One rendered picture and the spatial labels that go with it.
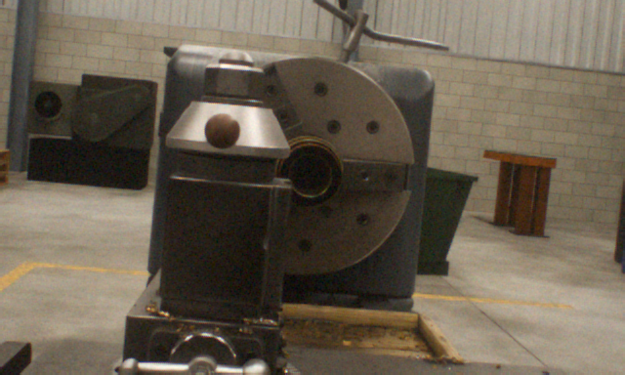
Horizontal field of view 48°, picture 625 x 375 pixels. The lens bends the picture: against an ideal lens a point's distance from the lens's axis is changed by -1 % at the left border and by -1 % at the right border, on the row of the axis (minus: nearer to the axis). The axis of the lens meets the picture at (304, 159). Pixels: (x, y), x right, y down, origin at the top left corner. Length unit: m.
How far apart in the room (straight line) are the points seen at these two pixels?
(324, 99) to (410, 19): 10.35
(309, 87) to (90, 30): 10.30
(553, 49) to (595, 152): 1.80
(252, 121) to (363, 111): 0.59
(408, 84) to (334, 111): 0.22
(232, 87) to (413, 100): 0.76
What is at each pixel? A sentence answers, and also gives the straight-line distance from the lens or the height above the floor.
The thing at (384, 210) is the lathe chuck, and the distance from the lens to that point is 1.02.
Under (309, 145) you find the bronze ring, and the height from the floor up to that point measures 1.12.
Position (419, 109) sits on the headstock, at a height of 1.18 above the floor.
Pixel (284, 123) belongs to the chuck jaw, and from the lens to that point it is 0.95.
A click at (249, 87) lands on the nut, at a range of 0.44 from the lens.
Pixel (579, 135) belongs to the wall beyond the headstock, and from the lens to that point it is 12.13.
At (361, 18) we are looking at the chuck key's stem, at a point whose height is 1.30.
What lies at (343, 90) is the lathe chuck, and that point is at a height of 1.19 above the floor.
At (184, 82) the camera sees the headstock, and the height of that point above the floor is 1.19.
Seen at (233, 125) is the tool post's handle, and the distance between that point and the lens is 0.39.
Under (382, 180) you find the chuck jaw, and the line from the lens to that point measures 0.98.
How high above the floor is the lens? 1.14
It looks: 3 degrees down
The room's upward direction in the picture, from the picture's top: 6 degrees clockwise
